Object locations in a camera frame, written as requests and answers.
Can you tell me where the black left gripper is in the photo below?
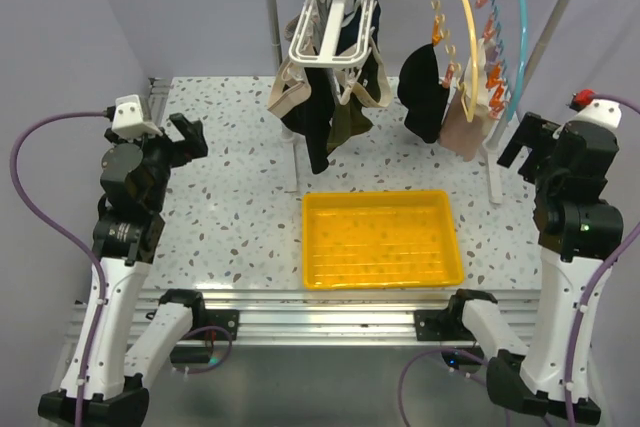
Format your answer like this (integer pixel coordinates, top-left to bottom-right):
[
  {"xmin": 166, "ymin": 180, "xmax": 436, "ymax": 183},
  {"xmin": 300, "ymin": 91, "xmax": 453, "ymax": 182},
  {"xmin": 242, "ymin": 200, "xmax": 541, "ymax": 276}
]
[{"xmin": 105, "ymin": 113, "xmax": 206, "ymax": 212}]

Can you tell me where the pink beige underwear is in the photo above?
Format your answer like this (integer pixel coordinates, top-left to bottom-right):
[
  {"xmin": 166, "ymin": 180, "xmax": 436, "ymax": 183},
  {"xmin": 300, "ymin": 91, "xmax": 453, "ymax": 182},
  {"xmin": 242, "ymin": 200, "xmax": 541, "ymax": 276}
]
[{"xmin": 439, "ymin": 38, "xmax": 496, "ymax": 162}]

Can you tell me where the blue round clip hanger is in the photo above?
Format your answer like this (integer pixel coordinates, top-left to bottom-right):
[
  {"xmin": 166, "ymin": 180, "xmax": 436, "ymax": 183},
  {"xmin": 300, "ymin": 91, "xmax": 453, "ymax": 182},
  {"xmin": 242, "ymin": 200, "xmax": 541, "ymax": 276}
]
[{"xmin": 475, "ymin": 0, "xmax": 529, "ymax": 121}]

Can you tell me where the yellow round clip hanger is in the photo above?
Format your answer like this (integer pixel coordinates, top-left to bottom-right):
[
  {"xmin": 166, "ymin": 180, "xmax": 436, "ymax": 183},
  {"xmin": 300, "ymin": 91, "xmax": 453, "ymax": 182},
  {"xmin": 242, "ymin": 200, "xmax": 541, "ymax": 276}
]
[{"xmin": 429, "ymin": 0, "xmax": 479, "ymax": 123}]

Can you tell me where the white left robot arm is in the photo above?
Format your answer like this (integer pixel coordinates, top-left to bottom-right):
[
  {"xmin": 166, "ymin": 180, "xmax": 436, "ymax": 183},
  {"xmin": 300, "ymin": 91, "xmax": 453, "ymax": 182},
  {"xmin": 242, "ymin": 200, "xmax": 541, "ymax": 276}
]
[{"xmin": 38, "ymin": 114, "xmax": 208, "ymax": 426}]

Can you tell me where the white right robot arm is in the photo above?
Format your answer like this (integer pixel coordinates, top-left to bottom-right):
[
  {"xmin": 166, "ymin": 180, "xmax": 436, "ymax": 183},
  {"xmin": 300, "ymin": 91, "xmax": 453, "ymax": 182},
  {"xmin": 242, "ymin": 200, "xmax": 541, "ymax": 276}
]
[{"xmin": 437, "ymin": 113, "xmax": 624, "ymax": 426}]

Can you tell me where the black underwear beige waistband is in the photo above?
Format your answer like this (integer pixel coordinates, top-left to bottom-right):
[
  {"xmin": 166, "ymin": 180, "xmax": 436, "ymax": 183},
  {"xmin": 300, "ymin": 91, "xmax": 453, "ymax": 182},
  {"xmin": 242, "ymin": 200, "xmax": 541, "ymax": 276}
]
[{"xmin": 267, "ymin": 58, "xmax": 335, "ymax": 175}]

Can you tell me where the olive green underwear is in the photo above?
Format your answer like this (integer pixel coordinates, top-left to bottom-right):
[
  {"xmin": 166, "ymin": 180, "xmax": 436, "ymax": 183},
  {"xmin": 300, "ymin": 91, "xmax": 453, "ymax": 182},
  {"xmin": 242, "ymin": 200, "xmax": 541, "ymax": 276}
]
[{"xmin": 327, "ymin": 97, "xmax": 373, "ymax": 154}]

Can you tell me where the white rectangular clip hanger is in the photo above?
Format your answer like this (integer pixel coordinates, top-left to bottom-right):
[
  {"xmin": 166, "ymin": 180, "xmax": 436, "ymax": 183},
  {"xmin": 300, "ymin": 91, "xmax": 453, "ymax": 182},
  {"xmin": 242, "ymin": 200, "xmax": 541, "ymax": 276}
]
[{"xmin": 288, "ymin": 0, "xmax": 384, "ymax": 106}]

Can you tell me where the navy blue underwear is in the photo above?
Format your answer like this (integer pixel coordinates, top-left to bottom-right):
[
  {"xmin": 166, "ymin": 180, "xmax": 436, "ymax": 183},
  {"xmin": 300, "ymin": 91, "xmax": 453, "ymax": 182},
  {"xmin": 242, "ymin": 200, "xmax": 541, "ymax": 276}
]
[{"xmin": 337, "ymin": 0, "xmax": 384, "ymax": 56}]

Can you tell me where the yellow plastic tray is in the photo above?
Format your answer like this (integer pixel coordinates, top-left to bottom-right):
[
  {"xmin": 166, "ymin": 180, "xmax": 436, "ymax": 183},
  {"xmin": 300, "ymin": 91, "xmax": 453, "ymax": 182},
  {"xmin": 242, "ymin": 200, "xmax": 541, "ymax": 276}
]
[{"xmin": 302, "ymin": 190, "xmax": 465, "ymax": 290}]

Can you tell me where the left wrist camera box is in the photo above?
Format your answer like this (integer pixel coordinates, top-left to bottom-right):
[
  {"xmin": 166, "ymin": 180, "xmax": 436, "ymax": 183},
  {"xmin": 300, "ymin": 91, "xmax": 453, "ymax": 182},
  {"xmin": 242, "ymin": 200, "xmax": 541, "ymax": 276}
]
[{"xmin": 111, "ymin": 94, "xmax": 162, "ymax": 140}]

